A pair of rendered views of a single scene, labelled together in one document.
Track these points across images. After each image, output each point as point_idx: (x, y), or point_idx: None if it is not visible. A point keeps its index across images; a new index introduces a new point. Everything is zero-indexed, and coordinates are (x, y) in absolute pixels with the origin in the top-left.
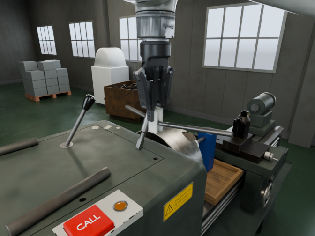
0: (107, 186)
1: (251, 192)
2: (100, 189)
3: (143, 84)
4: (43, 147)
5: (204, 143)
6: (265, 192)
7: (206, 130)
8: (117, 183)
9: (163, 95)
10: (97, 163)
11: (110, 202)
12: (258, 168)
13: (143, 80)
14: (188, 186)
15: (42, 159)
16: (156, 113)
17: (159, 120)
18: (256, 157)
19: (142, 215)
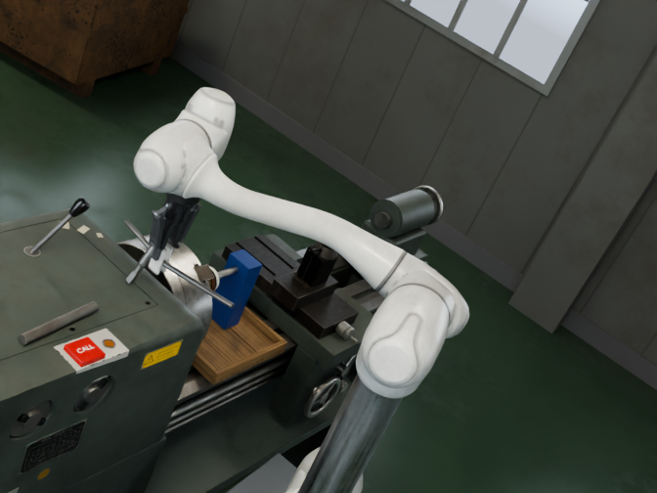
0: (94, 322)
1: (294, 385)
2: (87, 324)
3: (159, 226)
4: (1, 246)
5: (234, 279)
6: (317, 390)
7: (210, 292)
8: (105, 321)
9: (179, 235)
10: (78, 291)
11: (99, 338)
12: (317, 347)
13: (161, 223)
14: (176, 342)
15: (11, 269)
16: (164, 253)
17: (164, 259)
18: (319, 326)
19: (126, 356)
